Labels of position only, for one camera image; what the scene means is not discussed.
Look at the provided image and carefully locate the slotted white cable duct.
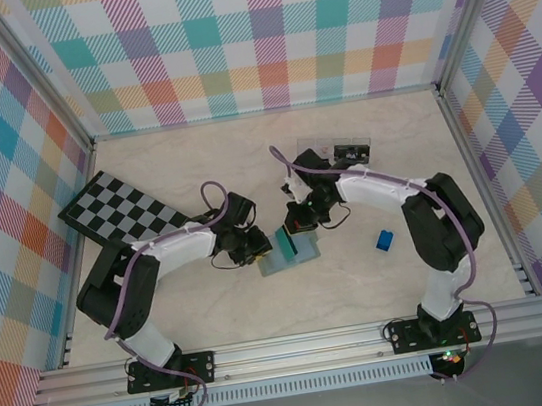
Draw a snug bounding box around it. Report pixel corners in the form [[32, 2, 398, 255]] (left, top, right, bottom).
[[109, 360, 437, 406]]

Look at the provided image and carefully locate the aluminium frame post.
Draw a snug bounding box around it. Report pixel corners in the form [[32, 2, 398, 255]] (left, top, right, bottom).
[[0, 0, 96, 166], [423, 0, 530, 93]]

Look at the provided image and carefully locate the blue toy block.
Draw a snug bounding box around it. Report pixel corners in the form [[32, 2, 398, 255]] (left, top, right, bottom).
[[373, 228, 396, 254]]

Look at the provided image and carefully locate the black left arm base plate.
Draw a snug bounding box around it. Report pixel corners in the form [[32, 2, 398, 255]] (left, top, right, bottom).
[[124, 349, 221, 397]]

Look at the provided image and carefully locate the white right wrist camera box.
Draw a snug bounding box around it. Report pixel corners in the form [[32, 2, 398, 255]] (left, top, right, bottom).
[[280, 173, 311, 203]]

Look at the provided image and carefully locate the teal credit card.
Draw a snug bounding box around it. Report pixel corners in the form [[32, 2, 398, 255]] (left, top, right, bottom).
[[274, 226, 301, 262]]

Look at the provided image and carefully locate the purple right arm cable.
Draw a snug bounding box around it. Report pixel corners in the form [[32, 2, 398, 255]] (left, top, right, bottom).
[[268, 116, 507, 404]]

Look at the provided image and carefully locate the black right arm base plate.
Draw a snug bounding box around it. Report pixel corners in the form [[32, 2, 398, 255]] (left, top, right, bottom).
[[386, 308, 483, 357]]

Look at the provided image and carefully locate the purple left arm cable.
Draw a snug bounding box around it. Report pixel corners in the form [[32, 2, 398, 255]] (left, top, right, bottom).
[[84, 178, 259, 406]]

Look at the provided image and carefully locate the black credit card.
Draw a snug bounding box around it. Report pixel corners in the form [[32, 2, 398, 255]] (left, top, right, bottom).
[[332, 141, 372, 168]]

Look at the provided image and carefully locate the aluminium back floor rail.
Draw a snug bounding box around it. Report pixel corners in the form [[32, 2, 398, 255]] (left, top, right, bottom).
[[88, 81, 442, 145]]

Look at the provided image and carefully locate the sage green card holder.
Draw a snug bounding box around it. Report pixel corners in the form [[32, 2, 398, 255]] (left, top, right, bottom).
[[254, 229, 325, 279]]

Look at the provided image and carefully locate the clear plastic compartment tray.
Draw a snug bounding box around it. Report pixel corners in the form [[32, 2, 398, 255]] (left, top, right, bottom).
[[294, 127, 376, 175]]

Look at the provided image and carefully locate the aluminium side floor rail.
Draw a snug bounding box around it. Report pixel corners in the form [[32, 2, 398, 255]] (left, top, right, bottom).
[[436, 78, 538, 307], [28, 141, 125, 370]]

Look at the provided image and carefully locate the black grey checkerboard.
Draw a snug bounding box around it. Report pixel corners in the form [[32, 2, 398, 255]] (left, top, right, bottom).
[[52, 158, 194, 253]]

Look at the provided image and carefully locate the aluminium mounting rail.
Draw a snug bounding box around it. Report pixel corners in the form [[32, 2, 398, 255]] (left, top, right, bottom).
[[26, 295, 542, 406]]

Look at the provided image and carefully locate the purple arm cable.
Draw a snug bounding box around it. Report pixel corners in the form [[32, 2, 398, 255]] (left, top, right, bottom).
[[84, 178, 259, 406], [268, 116, 507, 404]]

